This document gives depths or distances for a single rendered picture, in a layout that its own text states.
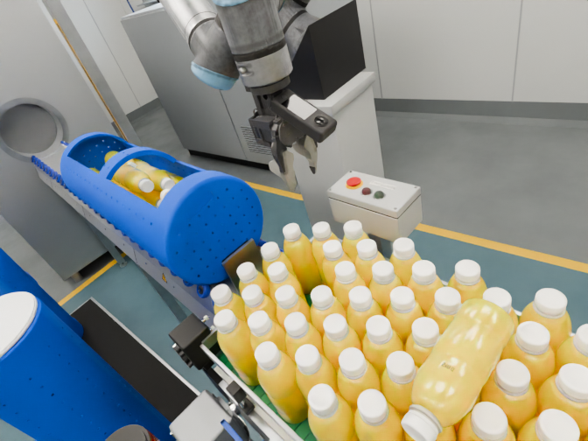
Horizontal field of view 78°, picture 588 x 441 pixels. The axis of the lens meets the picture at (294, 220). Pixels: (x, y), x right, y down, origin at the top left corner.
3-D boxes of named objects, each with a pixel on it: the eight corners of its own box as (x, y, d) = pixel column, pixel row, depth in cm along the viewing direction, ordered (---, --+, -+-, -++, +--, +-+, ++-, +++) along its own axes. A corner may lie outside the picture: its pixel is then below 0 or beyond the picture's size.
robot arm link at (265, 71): (297, 40, 60) (255, 63, 55) (304, 70, 63) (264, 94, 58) (262, 42, 66) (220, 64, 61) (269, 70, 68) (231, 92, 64)
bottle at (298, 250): (318, 297, 92) (300, 244, 81) (294, 294, 95) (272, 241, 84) (327, 276, 96) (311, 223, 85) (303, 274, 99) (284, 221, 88)
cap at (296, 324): (290, 315, 66) (287, 309, 65) (310, 318, 65) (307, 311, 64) (283, 333, 64) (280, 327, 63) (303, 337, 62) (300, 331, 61)
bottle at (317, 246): (321, 296, 92) (303, 241, 81) (326, 275, 97) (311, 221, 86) (348, 297, 89) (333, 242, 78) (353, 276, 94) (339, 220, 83)
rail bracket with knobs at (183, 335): (215, 332, 92) (198, 306, 86) (232, 346, 87) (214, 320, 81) (183, 361, 87) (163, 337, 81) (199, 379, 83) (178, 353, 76)
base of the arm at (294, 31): (318, 52, 153) (301, 36, 153) (335, 15, 136) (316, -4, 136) (289, 73, 145) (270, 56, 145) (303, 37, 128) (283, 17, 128)
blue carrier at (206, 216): (148, 171, 163) (103, 116, 145) (279, 229, 105) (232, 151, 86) (96, 215, 153) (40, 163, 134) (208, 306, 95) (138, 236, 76)
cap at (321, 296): (318, 311, 66) (317, 304, 64) (308, 297, 69) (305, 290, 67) (337, 299, 66) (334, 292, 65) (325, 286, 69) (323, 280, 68)
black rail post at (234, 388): (246, 398, 76) (233, 378, 71) (255, 407, 74) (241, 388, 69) (239, 407, 75) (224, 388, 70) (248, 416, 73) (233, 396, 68)
